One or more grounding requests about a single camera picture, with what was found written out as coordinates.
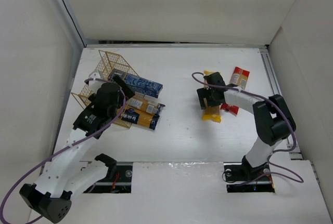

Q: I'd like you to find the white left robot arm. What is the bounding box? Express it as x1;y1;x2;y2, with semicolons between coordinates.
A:
19;75;135;223

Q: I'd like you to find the gold wire mesh shelf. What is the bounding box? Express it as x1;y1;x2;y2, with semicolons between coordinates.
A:
73;50;133;139

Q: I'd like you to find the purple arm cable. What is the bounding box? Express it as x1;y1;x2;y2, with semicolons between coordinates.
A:
191;72;304;183
0;77;127;224

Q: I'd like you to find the dark blue spaghetti bag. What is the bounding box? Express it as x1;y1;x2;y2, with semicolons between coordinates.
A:
119;107;160;130

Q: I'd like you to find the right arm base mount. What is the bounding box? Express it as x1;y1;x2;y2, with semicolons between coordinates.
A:
222;163;275;193

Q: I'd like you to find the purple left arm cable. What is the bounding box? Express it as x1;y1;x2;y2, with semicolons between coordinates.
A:
0;77;127;224

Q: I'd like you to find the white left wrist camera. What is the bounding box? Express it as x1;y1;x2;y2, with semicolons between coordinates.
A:
86;69;105;85

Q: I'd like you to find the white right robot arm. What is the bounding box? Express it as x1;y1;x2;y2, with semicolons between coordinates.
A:
197;72;297;181

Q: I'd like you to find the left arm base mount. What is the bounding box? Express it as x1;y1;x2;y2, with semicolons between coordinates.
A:
84;163;133;194

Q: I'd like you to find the blue pasta box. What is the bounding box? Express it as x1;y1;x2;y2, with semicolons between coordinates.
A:
108;69;163;98

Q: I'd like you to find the aluminium frame rail right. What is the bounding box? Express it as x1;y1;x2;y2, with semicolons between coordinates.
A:
259;46;303;160

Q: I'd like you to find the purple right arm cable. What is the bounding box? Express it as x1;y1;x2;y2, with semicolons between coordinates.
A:
191;72;304;183

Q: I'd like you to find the aluminium frame post left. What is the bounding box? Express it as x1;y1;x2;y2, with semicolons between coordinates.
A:
55;0;86;48

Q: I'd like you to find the red spaghetti bag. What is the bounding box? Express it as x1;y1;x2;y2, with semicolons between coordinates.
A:
220;67;250;116

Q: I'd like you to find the yellow pasta bag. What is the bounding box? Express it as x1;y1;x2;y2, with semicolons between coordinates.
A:
202;70;222;123

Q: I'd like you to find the blue-topped spaghetti bag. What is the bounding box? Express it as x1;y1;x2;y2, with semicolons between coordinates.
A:
128;98;165;116

